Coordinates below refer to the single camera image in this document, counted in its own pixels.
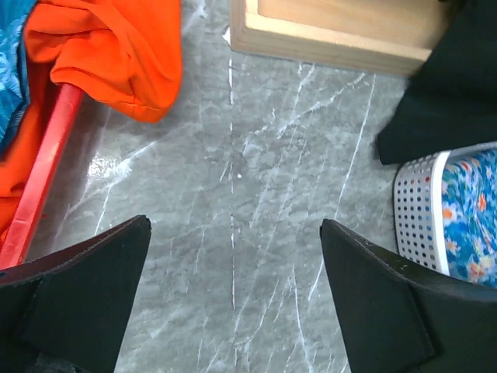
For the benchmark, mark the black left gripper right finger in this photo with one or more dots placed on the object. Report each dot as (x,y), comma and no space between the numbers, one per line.
(399,316)

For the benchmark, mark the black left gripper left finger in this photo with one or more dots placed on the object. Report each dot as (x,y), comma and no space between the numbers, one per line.
(74,304)

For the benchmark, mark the blue leaf-print shorts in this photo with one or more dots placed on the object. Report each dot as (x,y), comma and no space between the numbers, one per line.
(15,90)

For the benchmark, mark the blue floral shorts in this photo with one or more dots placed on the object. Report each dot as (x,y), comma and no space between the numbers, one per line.
(469,217)

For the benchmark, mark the black shorts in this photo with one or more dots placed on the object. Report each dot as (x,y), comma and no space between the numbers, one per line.
(450,102)

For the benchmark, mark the orange shorts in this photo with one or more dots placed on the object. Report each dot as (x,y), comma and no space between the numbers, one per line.
(126,54)

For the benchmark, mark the red plastic bin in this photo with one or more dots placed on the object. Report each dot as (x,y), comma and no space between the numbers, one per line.
(31,204)

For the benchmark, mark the white perforated basket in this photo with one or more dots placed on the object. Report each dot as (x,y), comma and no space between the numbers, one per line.
(418,207)

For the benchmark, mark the wooden clothes rack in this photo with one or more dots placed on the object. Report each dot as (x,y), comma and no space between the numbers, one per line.
(392,37)

